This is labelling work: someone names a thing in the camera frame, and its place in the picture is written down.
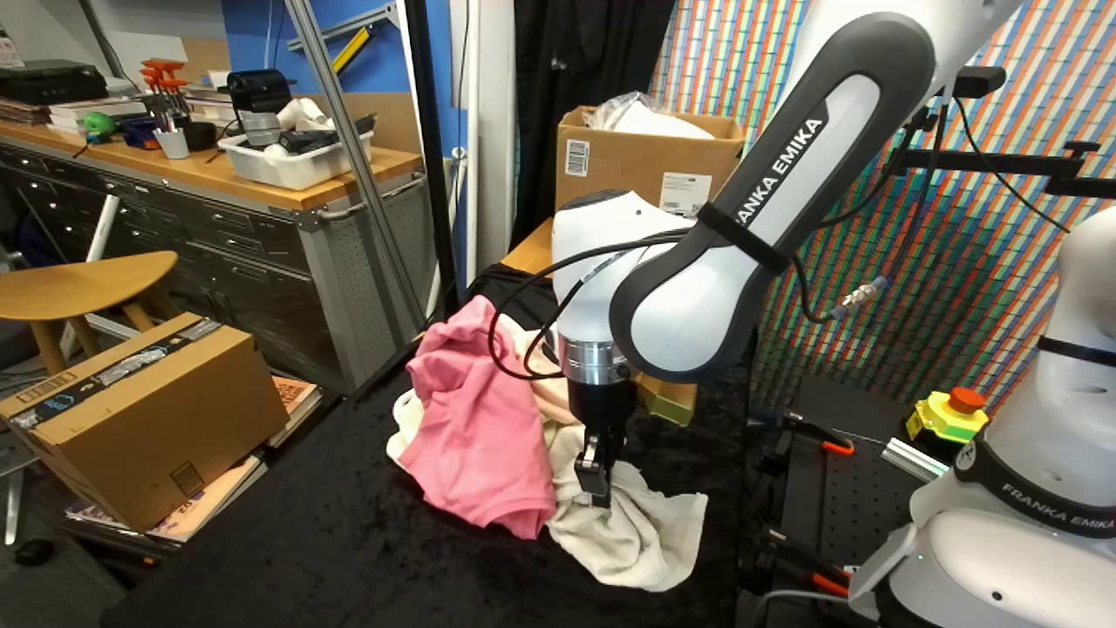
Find thin black camera cable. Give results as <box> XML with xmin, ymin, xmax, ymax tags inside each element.
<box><xmin>953</xmin><ymin>99</ymin><xmax>1106</xmax><ymax>255</ymax></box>

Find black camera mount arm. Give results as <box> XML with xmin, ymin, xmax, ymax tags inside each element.
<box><xmin>885</xmin><ymin>137</ymin><xmax>1116</xmax><ymax>203</ymax></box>

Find clear plastic bag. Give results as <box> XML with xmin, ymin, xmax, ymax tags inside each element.
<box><xmin>581</xmin><ymin>86</ymin><xmax>718</xmax><ymax>142</ymax></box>

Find yellow tool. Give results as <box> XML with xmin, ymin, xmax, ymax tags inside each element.
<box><xmin>328</xmin><ymin>24</ymin><xmax>376</xmax><ymax>80</ymax></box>

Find wooden stool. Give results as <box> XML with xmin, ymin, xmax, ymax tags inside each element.
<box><xmin>0</xmin><ymin>247</ymin><xmax>186</xmax><ymax>376</ymax></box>

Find white plastic bin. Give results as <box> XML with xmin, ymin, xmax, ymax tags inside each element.
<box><xmin>215</xmin><ymin>117</ymin><xmax>382</xmax><ymax>197</ymax></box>

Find cardboard box with white label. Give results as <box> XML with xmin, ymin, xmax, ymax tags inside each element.
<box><xmin>556</xmin><ymin>102</ymin><xmax>751</xmax><ymax>223</ymax></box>

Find blue panel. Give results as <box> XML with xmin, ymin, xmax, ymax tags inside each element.
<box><xmin>220</xmin><ymin>0</ymin><xmax>473</xmax><ymax>291</ymax></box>

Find black pouch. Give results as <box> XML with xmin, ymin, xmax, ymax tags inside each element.
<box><xmin>220</xmin><ymin>67</ymin><xmax>296</xmax><ymax>117</ymax></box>

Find grey metal pole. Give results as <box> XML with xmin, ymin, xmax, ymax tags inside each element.
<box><xmin>278</xmin><ymin>0</ymin><xmax>436</xmax><ymax>342</ymax></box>

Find yellow red emergency stop button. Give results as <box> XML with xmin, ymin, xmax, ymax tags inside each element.
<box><xmin>904</xmin><ymin>383</ymin><xmax>993</xmax><ymax>449</ymax></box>

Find pale yellow-green towel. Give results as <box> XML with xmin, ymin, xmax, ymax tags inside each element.
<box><xmin>383</xmin><ymin>383</ymin><xmax>432</xmax><ymax>471</ymax></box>

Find long cardboard box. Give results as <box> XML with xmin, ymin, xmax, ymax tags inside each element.
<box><xmin>0</xmin><ymin>312</ymin><xmax>294</xmax><ymax>533</ymax></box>

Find black vertical pole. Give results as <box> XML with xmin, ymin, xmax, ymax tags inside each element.
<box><xmin>399</xmin><ymin>0</ymin><xmax>463</xmax><ymax>333</ymax></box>

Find black perforated breadboard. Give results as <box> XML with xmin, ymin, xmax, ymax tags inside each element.
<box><xmin>762</xmin><ymin>379</ymin><xmax>974</xmax><ymax>628</ymax></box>

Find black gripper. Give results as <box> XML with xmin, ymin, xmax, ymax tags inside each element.
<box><xmin>565</xmin><ymin>379</ymin><xmax>641</xmax><ymax>514</ymax></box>

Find black velvet tablecloth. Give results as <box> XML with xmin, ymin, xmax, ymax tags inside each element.
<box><xmin>98</xmin><ymin>262</ymin><xmax>764</xmax><ymax>628</ymax></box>

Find pink cloth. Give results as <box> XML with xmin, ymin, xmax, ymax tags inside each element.
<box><xmin>402</xmin><ymin>292</ymin><xmax>562</xmax><ymax>543</ymax></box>

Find black case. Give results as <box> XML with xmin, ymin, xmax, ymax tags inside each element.
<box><xmin>0</xmin><ymin>60</ymin><xmax>116</xmax><ymax>109</ymax></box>

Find white cup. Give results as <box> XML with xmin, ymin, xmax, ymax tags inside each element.
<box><xmin>154</xmin><ymin>121</ymin><xmax>197</xmax><ymax>165</ymax></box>

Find white terry towel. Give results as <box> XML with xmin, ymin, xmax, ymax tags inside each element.
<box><xmin>541</xmin><ymin>419</ymin><xmax>713</xmax><ymax>593</ymax></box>

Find black curtain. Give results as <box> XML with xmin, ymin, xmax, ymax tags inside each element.
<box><xmin>508</xmin><ymin>0</ymin><xmax>681</xmax><ymax>250</ymax></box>

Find silver metal rod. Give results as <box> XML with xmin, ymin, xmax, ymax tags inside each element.
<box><xmin>879</xmin><ymin>431</ymin><xmax>959</xmax><ymax>485</ymax></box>

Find grey workbench with wooden top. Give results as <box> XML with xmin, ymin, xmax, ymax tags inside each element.
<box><xmin>0</xmin><ymin>116</ymin><xmax>443</xmax><ymax>400</ymax></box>

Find orange toy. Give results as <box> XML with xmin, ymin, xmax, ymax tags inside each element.
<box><xmin>135</xmin><ymin>56</ymin><xmax>191</xmax><ymax>102</ymax></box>

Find multicolour patterned backdrop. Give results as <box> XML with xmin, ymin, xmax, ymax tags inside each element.
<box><xmin>644</xmin><ymin>0</ymin><xmax>1116</xmax><ymax>411</ymax></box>

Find green object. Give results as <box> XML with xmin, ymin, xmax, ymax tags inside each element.
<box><xmin>77</xmin><ymin>109</ymin><xmax>127</xmax><ymax>147</ymax></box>

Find orange handled clamp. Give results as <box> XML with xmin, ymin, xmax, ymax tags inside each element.
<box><xmin>751</xmin><ymin>409</ymin><xmax>862</xmax><ymax>465</ymax></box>
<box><xmin>751</xmin><ymin>523</ymin><xmax>854</xmax><ymax>605</ymax></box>

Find wooden board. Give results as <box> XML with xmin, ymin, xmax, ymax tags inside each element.
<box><xmin>498</xmin><ymin>215</ymin><xmax>562</xmax><ymax>284</ymax></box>

